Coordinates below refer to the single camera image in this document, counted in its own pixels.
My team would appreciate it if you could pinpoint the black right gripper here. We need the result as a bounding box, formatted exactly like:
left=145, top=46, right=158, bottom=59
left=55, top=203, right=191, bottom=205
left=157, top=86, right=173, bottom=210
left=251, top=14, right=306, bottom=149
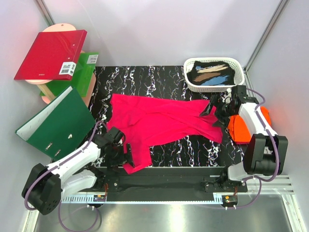
left=199, top=95, right=237, bottom=129

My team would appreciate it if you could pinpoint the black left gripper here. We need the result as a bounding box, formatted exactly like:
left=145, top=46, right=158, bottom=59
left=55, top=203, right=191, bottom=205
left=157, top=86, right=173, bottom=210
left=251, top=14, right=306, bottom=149
left=105, top=143, right=134, bottom=172

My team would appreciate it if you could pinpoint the magenta pink t shirt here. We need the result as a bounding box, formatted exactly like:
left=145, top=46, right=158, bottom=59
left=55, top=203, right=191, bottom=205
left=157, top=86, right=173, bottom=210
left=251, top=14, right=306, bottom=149
left=107, top=94, right=222, bottom=174

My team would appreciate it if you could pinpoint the white plastic basket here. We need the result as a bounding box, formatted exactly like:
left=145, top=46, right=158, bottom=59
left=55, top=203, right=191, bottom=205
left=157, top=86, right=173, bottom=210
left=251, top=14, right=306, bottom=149
left=183, top=57, right=245, bottom=93

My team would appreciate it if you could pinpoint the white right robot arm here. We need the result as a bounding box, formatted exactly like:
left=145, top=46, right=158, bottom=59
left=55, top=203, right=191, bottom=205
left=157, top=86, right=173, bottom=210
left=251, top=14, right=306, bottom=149
left=200, top=85, right=288, bottom=192

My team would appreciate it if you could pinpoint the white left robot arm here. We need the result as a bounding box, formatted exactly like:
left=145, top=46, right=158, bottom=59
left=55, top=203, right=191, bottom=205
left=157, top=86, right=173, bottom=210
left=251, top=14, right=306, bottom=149
left=22, top=127, right=133, bottom=215

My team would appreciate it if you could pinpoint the orange folded t shirt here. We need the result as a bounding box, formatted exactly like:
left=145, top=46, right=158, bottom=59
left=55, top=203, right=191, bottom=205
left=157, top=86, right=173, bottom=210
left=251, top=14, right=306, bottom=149
left=227, top=102, right=275, bottom=144

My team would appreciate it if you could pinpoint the black printed t shirt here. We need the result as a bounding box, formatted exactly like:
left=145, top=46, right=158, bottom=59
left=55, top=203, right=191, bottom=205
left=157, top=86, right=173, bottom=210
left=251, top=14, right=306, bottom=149
left=186, top=61, right=235, bottom=86

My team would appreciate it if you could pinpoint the light green folder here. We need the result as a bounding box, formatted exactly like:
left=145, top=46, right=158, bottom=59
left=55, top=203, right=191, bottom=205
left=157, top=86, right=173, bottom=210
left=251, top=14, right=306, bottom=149
left=46, top=52, right=98, bottom=97

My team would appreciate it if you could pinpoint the pink wooden stool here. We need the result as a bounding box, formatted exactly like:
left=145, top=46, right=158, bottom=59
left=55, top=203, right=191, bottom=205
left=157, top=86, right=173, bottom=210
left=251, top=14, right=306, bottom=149
left=14, top=23, right=98, bottom=105

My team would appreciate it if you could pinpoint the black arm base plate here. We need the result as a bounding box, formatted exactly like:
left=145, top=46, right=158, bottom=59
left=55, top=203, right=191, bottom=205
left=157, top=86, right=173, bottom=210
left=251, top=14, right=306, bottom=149
left=82, top=173, right=247, bottom=193

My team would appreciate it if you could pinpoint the dark green ring binder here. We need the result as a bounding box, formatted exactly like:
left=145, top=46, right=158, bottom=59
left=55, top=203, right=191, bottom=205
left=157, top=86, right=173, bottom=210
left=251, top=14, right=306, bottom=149
left=15, top=87, right=96, bottom=161

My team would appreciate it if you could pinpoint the aluminium frame rail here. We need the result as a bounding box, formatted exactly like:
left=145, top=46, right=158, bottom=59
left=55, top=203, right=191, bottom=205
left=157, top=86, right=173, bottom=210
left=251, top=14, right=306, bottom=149
left=32, top=175, right=295, bottom=205

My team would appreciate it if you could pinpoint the red ring binder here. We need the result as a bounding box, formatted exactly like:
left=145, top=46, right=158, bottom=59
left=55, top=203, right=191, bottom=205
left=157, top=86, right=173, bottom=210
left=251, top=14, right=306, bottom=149
left=14, top=30, right=87, bottom=81

